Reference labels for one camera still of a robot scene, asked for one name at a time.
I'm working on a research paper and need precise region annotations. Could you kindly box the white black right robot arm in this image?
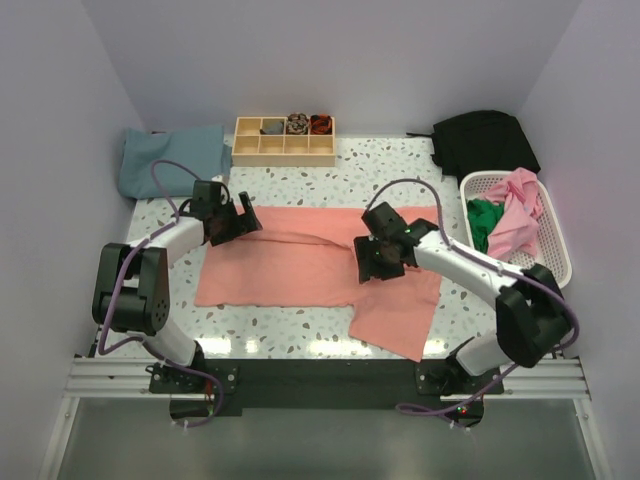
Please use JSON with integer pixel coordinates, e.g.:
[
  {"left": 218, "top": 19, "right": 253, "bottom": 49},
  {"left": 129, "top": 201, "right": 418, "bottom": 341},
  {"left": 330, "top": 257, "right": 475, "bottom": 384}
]
[{"left": 354, "top": 202, "right": 574, "bottom": 395}]

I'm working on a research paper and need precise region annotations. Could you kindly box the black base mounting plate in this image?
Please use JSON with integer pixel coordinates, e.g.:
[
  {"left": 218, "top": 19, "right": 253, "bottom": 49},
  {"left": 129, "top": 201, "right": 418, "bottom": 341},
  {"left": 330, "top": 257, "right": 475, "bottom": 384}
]
[{"left": 146, "top": 359, "right": 504, "bottom": 427}]

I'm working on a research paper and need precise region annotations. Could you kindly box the white plastic laundry basket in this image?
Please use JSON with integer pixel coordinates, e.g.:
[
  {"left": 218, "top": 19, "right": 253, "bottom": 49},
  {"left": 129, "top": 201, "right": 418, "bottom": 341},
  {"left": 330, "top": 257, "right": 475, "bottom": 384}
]
[{"left": 460, "top": 170, "right": 572, "bottom": 288}]

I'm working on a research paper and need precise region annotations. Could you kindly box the wooden compartment tray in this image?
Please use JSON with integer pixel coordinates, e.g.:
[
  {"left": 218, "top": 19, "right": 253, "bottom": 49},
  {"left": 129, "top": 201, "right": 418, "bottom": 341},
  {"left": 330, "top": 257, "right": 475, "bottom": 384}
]
[{"left": 232, "top": 115, "right": 336, "bottom": 167}]

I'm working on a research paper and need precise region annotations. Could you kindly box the light pink t shirt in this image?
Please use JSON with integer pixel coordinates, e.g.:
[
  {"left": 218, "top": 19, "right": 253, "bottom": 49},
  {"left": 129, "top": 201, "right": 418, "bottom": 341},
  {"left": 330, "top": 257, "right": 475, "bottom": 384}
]
[{"left": 483, "top": 168, "right": 543, "bottom": 260}]

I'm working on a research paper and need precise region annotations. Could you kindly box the black folded garment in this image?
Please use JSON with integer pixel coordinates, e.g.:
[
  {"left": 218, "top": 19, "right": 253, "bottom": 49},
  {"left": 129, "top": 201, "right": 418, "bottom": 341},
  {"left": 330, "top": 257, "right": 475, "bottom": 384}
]
[{"left": 421, "top": 110, "right": 541, "bottom": 181}]

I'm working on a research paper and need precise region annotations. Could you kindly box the folded teal t shirt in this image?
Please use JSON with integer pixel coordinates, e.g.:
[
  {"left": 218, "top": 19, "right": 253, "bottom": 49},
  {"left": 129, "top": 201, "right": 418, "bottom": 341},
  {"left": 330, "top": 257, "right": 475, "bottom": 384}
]
[{"left": 117, "top": 125, "right": 232, "bottom": 200}]

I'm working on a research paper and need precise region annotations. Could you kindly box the grey rolled sock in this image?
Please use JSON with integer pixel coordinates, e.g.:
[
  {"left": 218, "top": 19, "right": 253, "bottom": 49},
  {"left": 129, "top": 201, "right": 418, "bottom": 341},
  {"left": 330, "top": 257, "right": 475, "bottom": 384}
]
[{"left": 260, "top": 118, "right": 285, "bottom": 135}]

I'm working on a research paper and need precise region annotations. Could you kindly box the salmon pink t shirt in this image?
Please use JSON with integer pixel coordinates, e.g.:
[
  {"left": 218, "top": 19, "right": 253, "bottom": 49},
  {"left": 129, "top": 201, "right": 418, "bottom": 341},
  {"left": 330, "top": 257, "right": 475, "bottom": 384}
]
[{"left": 194, "top": 206, "right": 441, "bottom": 362}]

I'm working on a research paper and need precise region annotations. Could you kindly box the green t shirt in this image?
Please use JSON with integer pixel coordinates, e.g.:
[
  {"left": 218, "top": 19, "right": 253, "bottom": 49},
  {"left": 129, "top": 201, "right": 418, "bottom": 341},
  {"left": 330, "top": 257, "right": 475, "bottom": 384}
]
[{"left": 466, "top": 199, "right": 504, "bottom": 254}]

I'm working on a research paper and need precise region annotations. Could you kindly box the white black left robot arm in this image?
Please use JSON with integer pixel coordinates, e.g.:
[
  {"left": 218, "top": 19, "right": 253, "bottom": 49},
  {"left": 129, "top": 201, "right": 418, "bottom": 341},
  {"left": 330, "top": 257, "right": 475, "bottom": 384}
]
[{"left": 91, "top": 180, "right": 262, "bottom": 392}]

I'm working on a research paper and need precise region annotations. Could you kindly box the brown patterned rolled sock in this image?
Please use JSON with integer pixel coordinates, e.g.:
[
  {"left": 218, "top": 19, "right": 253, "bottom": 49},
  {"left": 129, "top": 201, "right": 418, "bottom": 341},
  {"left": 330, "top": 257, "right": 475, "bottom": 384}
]
[{"left": 285, "top": 113, "right": 309, "bottom": 135}]

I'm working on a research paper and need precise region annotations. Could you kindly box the orange black rolled sock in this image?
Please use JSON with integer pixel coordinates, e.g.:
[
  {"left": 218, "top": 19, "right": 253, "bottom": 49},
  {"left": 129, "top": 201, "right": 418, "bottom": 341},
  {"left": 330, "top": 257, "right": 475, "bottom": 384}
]
[{"left": 309, "top": 114, "right": 333, "bottom": 135}]

